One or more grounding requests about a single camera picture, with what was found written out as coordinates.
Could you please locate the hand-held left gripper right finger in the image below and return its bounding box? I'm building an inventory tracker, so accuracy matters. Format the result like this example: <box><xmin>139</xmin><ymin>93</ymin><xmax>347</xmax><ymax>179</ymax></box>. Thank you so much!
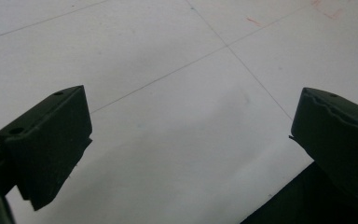
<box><xmin>288</xmin><ymin>87</ymin><xmax>358</xmax><ymax>204</ymax></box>

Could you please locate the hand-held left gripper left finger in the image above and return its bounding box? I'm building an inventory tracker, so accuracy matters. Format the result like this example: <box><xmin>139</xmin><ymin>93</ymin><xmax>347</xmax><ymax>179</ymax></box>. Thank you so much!
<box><xmin>0</xmin><ymin>85</ymin><xmax>93</xmax><ymax>212</ymax></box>

